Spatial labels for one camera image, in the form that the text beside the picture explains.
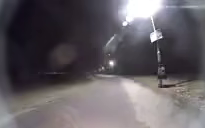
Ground grey asphalt path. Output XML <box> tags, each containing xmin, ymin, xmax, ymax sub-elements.
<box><xmin>9</xmin><ymin>73</ymin><xmax>204</xmax><ymax>128</ymax></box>

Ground dark row of trees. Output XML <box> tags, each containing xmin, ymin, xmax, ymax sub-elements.
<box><xmin>9</xmin><ymin>0</ymin><xmax>124</xmax><ymax>79</ymax></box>

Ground street lamp pole with sign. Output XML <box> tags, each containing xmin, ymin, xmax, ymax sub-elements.
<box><xmin>149</xmin><ymin>14</ymin><xmax>168</xmax><ymax>89</ymax></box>

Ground dark grass verge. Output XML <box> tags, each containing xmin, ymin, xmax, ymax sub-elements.
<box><xmin>8</xmin><ymin>73</ymin><xmax>101</xmax><ymax>113</ymax></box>

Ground leaf-strewn ground strip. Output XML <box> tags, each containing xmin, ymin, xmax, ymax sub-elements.
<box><xmin>129</xmin><ymin>75</ymin><xmax>205</xmax><ymax>114</ymax></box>

